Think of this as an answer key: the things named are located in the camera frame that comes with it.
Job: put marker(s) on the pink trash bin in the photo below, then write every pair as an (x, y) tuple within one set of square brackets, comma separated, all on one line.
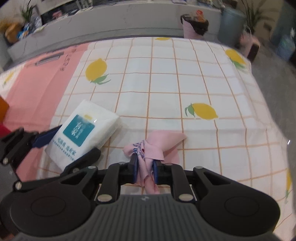
[(194, 25)]

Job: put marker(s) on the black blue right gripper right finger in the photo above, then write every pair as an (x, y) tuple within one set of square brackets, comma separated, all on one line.
[(176, 178)]

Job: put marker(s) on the pink small heater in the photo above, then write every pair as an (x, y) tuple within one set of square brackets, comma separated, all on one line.
[(249, 44)]

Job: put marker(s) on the pink cloth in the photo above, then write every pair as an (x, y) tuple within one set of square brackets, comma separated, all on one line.
[(159, 145)]

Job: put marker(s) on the white tissue pack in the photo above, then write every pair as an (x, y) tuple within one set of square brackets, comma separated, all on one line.
[(89, 126)]

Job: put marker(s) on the blue water bottle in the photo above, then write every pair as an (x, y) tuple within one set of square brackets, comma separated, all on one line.
[(286, 47)]

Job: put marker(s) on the green potted plant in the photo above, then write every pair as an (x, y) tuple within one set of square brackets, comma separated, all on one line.
[(31, 16)]

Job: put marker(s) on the orange vase with flowers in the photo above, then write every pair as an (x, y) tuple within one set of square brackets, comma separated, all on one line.
[(10, 30)]

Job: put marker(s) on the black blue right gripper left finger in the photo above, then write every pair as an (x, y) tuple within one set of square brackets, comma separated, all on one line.
[(112, 178)]

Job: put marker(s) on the lemon print checked tablecloth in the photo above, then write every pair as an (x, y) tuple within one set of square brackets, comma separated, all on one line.
[(202, 89)]

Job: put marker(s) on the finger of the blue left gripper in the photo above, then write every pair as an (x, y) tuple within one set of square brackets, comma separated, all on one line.
[(43, 139)]

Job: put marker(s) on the white marble tv bench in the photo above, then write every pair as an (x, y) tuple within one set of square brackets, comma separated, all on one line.
[(127, 19)]

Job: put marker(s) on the grey metal trash can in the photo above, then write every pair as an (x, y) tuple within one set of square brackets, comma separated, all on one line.
[(231, 26)]

